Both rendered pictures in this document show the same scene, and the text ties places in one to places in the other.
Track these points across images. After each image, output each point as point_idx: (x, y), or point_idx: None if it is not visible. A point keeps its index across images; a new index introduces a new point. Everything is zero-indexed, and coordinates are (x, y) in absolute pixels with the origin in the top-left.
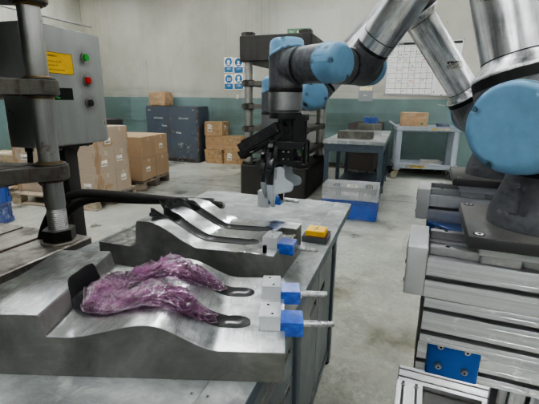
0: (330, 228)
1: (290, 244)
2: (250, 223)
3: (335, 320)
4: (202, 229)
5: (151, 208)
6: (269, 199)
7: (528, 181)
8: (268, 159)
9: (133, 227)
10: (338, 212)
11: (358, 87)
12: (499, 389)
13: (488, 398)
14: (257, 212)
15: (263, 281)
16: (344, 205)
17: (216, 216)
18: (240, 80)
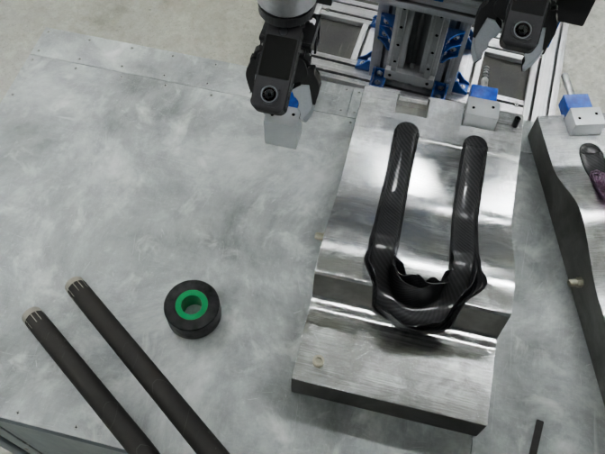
0: (233, 74)
1: (497, 90)
2: (370, 160)
3: None
4: (446, 222)
5: (481, 286)
6: (526, 68)
7: None
8: (556, 18)
9: (387, 394)
10: (116, 55)
11: None
12: (439, 22)
13: (401, 43)
14: (122, 202)
15: (593, 123)
16: (64, 40)
17: (372, 212)
18: None
